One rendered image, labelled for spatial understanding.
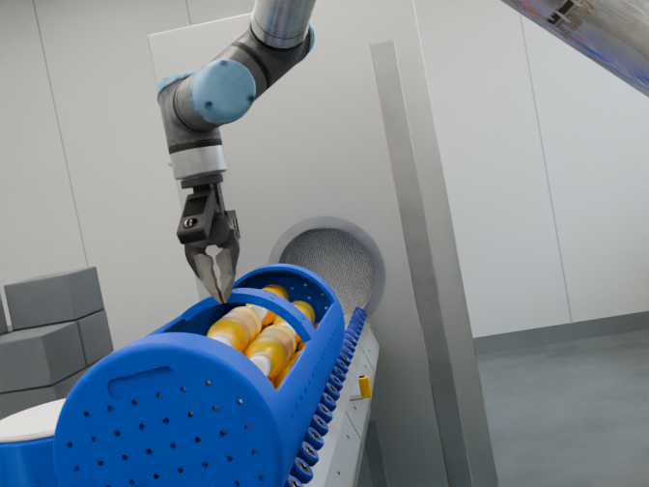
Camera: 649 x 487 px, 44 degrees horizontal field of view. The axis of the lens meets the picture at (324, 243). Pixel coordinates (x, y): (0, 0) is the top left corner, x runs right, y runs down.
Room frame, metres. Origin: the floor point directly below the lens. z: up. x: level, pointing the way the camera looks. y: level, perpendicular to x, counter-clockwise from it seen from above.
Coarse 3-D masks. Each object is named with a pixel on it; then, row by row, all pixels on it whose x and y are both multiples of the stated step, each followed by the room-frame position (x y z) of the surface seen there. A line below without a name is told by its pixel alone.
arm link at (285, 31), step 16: (256, 0) 1.20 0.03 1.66; (272, 0) 1.15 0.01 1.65; (288, 0) 1.14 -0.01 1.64; (304, 0) 1.14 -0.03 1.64; (256, 16) 1.21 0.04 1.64; (272, 16) 1.18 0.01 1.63; (288, 16) 1.17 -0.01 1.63; (304, 16) 1.18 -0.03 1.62; (256, 32) 1.23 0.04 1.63; (272, 32) 1.21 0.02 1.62; (288, 32) 1.20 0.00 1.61; (304, 32) 1.24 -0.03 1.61; (256, 48) 1.25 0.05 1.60; (272, 48) 1.24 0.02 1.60; (288, 48) 1.24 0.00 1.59; (304, 48) 1.30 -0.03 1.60; (272, 64) 1.26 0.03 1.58; (288, 64) 1.28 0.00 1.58; (272, 80) 1.27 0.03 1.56
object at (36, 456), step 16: (0, 448) 1.47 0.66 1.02; (16, 448) 1.45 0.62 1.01; (32, 448) 1.45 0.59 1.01; (48, 448) 1.45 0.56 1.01; (0, 464) 1.47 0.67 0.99; (16, 464) 1.45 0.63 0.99; (32, 464) 1.45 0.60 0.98; (48, 464) 1.45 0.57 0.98; (0, 480) 1.48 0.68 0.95; (16, 480) 1.46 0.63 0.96; (32, 480) 1.45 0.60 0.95; (48, 480) 1.45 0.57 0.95
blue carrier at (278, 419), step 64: (192, 320) 1.49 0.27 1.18; (320, 320) 1.79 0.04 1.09; (128, 384) 0.95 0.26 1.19; (192, 384) 0.94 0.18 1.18; (256, 384) 0.94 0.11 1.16; (320, 384) 1.30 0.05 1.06; (64, 448) 0.96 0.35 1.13; (128, 448) 0.95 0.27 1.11; (192, 448) 0.94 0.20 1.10; (256, 448) 0.93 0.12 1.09
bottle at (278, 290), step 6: (264, 288) 1.72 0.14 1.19; (270, 288) 1.72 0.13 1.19; (276, 288) 1.74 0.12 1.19; (282, 288) 1.78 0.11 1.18; (276, 294) 1.69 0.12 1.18; (282, 294) 1.74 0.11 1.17; (288, 300) 1.77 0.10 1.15; (246, 306) 1.64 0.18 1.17; (270, 312) 1.63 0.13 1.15; (270, 318) 1.63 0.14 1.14; (264, 324) 1.64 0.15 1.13
